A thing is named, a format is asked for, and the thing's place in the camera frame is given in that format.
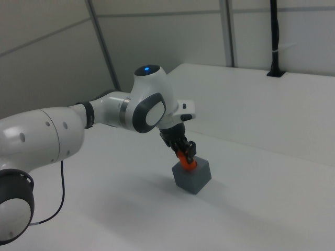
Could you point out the orange cylinder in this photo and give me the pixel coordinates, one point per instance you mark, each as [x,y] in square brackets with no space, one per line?
[189,166]

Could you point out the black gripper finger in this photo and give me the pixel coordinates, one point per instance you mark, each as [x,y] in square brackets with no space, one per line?
[176,147]
[192,149]

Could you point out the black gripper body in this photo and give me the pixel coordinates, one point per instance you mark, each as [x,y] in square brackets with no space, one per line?
[172,136]

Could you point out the grey partition post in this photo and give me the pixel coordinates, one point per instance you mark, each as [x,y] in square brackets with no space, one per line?
[104,44]
[231,34]

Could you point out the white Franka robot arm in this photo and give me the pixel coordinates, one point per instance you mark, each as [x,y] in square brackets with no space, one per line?
[146,86]

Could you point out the grey block with round hole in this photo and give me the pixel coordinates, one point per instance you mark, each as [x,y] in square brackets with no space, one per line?
[193,181]

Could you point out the black pole with base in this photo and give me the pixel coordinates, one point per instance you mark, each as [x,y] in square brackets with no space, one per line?
[274,31]

